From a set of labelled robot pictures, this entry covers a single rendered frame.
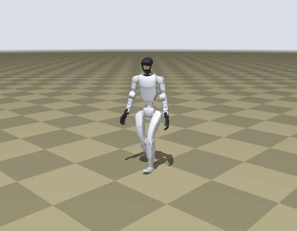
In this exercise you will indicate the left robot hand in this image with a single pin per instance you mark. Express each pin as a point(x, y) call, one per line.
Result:
point(167, 120)

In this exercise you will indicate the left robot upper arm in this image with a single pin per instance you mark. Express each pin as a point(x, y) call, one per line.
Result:
point(162, 86)

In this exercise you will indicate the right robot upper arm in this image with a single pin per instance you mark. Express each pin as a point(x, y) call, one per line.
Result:
point(133, 87)

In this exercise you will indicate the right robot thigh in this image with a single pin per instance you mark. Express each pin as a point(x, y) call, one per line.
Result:
point(140, 127)

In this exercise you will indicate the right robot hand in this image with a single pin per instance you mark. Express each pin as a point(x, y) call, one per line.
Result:
point(123, 117)

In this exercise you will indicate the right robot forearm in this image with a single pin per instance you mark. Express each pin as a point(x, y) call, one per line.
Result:
point(129, 104)

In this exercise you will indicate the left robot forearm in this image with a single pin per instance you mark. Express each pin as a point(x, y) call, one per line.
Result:
point(165, 105)

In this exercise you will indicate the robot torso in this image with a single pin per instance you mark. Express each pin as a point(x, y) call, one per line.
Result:
point(148, 88)

